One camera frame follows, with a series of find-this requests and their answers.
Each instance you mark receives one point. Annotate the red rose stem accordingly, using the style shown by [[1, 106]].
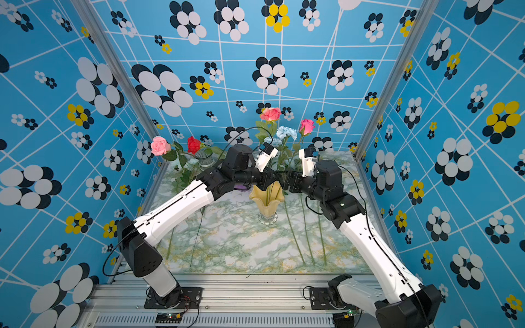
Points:
[[194, 145]]

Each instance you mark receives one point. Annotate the pink rose stem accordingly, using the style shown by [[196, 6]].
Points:
[[160, 147]]

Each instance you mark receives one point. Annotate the white blue flower bunch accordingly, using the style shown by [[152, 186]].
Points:
[[306, 231]]

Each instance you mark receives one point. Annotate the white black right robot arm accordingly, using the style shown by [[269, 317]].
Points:
[[403, 300]]

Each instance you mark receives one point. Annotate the light blue carnation stem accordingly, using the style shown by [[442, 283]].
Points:
[[202, 212]]

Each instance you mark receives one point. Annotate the clear ribbed glass vase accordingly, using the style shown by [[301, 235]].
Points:
[[205, 157]]

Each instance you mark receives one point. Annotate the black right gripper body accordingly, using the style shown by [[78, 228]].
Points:
[[301, 184]]

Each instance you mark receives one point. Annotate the yellow fluted glass vase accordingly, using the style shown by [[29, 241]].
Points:
[[267, 202]]

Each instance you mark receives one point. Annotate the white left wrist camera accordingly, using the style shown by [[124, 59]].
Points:
[[267, 153]]

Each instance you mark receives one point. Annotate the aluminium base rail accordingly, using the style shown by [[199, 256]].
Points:
[[228, 300]]

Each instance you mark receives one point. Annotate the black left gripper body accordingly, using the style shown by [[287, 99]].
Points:
[[261, 178]]

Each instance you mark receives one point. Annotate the purple blue glass vase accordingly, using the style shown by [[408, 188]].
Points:
[[242, 188]]

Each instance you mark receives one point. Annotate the pink and blue flower bunch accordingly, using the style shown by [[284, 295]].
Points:
[[288, 141]]

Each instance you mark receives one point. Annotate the small green circuit board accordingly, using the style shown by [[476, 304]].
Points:
[[168, 319]]

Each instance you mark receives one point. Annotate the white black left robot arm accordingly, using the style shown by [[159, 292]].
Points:
[[138, 238]]

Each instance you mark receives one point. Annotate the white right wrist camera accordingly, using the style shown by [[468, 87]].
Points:
[[309, 157]]

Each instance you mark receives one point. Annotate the white blue flower stem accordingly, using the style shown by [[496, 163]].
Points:
[[293, 232]]

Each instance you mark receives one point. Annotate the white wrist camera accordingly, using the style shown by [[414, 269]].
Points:
[[267, 153], [309, 157]]

